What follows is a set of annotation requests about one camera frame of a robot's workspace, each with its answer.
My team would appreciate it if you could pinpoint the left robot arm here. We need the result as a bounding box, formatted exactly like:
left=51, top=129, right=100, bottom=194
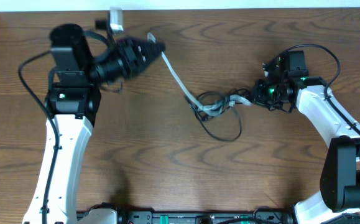
left=23, top=24, right=165, bottom=223

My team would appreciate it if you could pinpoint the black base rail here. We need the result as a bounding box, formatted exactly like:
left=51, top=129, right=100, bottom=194
left=112, top=208, right=296, bottom=224

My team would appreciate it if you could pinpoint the white cable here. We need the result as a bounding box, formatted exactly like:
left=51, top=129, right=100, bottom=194
left=147, top=32, right=252, bottom=118

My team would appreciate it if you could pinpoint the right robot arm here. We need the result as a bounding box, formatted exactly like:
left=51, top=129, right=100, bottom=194
left=251, top=50, right=360, bottom=223

